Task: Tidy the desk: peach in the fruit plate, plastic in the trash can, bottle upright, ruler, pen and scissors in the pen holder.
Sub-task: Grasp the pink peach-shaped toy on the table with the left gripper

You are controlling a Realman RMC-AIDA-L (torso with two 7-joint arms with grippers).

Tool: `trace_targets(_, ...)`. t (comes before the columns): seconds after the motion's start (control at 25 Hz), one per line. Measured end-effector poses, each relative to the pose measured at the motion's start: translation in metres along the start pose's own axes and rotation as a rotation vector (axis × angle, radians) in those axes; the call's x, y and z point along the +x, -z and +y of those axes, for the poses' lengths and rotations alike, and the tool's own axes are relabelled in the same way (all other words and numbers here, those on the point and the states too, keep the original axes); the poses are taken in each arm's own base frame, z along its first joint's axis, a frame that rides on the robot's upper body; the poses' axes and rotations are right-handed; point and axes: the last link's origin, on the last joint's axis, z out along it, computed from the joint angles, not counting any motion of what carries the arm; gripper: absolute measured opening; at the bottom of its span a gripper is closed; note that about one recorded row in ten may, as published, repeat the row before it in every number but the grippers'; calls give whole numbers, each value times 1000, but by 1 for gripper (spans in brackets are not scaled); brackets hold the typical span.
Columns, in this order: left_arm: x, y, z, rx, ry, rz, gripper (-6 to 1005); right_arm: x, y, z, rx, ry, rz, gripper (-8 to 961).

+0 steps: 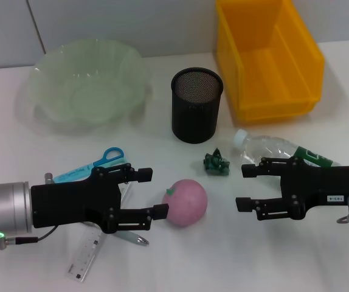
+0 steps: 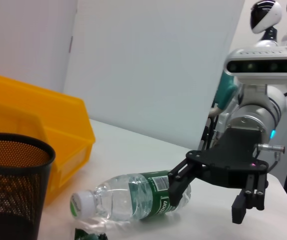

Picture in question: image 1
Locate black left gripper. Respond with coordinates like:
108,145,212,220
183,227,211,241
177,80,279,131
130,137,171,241
30,163,169,235

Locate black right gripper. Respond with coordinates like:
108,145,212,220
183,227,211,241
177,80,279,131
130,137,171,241
235,157,349,221

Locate pink toy peach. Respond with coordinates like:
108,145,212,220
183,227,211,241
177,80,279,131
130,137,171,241
161,178,209,228

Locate green plastic wrapper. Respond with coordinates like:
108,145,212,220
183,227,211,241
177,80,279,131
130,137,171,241
203,147,232,177

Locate clear green-label water bottle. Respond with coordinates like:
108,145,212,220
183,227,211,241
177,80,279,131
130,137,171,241
233,129,342,170

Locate blue scissors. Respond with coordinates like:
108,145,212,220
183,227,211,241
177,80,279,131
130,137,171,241
52,147,130,185

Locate black mesh pen cup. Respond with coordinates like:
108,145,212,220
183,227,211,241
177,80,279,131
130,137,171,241
170,67,224,144

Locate clear plastic ruler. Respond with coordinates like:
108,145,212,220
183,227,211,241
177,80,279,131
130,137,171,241
64,182,133,274

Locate pale green glass fruit bowl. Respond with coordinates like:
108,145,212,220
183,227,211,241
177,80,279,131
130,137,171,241
28,38,151,134

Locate yellow plastic bin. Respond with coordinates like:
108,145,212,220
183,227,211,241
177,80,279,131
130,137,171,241
215,0,326,124

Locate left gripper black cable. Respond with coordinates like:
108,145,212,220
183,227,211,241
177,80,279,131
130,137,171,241
0,226,57,250

